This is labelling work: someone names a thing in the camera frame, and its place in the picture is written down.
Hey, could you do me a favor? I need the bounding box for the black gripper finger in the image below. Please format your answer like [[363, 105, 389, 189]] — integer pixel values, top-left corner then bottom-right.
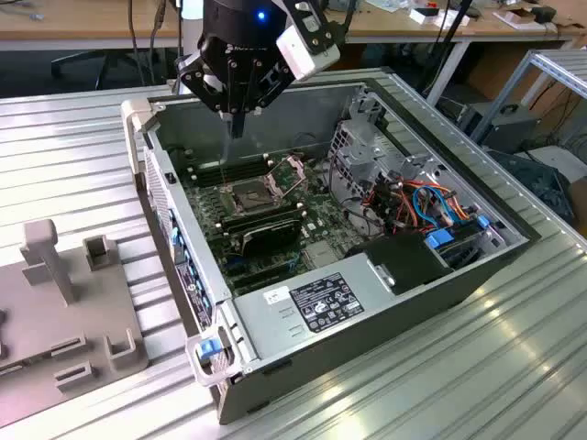
[[237, 58, 298, 138], [176, 50, 239, 138]]

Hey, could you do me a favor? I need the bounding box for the metal socket cover frame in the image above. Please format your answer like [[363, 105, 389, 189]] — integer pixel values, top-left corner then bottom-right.
[[264, 154, 307, 199]]

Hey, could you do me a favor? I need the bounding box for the CPU socket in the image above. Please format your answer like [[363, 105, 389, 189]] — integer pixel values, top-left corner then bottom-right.
[[218, 179, 277, 217]]

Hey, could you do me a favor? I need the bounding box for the black RAM slot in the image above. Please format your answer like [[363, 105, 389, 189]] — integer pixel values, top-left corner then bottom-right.
[[190, 160, 274, 183], [194, 167, 275, 189], [186, 154, 272, 178]]

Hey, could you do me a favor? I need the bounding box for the silver metal drive cage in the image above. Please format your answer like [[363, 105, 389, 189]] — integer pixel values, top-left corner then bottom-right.
[[327, 84, 460, 230]]

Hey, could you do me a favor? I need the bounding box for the black office chair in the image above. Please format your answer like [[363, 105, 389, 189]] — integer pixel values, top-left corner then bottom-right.
[[49, 48, 164, 92]]

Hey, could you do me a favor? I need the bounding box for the black graphics card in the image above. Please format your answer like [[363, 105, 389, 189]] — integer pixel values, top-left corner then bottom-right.
[[237, 215, 305, 259]]

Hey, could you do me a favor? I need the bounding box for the green motherboard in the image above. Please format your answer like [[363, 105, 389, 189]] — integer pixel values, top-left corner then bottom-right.
[[176, 146, 371, 295]]

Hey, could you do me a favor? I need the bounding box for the white box on desk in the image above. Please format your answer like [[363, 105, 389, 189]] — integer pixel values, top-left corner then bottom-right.
[[409, 5, 472, 29]]

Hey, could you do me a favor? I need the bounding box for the silver chipset heatsink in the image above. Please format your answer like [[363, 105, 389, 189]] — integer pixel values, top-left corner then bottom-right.
[[302, 240, 339, 270]]

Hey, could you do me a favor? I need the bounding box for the black expansion slot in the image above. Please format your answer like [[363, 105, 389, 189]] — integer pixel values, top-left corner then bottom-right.
[[227, 258, 299, 281], [231, 268, 302, 294]]

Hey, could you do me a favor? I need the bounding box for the long wooden desk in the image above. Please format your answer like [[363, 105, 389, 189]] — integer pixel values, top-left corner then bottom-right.
[[0, 0, 577, 109]]

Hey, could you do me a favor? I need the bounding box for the black plastic fan shroud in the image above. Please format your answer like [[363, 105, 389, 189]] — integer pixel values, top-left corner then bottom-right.
[[343, 231, 455, 297]]

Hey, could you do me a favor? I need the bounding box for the blue disk carrier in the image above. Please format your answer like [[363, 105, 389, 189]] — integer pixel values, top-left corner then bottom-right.
[[424, 230, 456, 252]]

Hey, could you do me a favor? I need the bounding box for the grey power supply unit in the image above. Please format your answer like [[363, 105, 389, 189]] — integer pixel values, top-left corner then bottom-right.
[[231, 254, 401, 363]]

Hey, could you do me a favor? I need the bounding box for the open cardboard box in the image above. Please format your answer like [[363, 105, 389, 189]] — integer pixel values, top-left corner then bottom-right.
[[492, 5, 559, 33]]

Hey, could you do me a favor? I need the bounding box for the grey plastic parts rack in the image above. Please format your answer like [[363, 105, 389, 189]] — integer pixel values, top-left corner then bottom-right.
[[0, 218, 150, 427]]

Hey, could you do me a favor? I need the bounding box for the metal disk bay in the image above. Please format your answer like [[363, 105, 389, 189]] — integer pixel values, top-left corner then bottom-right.
[[430, 219, 526, 276]]

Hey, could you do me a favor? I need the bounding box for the blue case latch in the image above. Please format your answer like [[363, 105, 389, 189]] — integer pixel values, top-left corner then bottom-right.
[[194, 337, 219, 362]]

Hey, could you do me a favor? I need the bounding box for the open grey PC case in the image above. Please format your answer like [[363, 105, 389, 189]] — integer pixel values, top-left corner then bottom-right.
[[119, 67, 545, 425]]

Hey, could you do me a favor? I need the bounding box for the dark teal plastic panel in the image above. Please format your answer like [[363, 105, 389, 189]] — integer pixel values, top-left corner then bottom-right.
[[485, 148, 577, 226]]

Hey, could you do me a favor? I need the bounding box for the brown cardboard box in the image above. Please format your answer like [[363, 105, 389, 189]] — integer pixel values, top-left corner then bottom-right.
[[566, 176, 587, 226]]

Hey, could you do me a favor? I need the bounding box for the green RAM stick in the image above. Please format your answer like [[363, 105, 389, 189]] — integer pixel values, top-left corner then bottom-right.
[[0, 353, 50, 376]]

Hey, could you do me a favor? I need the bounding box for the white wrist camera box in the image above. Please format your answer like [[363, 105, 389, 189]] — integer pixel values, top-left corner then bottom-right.
[[274, 25, 341, 83]]

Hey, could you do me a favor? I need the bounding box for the dark cable with connector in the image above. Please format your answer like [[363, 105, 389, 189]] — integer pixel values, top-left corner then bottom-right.
[[149, 0, 169, 51]]

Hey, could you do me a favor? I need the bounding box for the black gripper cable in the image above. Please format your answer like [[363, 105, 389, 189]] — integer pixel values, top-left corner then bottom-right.
[[338, 0, 358, 31]]

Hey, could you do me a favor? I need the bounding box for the black wire in case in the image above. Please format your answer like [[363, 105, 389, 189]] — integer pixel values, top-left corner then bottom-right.
[[326, 153, 389, 239]]

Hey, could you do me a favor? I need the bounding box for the red orange wire bundle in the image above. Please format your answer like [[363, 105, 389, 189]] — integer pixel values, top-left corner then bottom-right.
[[361, 181, 416, 233]]

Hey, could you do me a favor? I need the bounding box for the blue flat wire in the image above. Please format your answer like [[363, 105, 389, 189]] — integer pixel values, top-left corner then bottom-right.
[[430, 182, 460, 226], [411, 185, 449, 229]]

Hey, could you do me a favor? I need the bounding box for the black box with handle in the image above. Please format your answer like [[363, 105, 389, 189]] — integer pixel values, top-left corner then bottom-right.
[[456, 101, 543, 156]]

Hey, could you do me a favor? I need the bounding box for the aluminium profile frame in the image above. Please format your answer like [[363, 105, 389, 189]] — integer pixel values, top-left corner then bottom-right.
[[470, 48, 587, 152]]

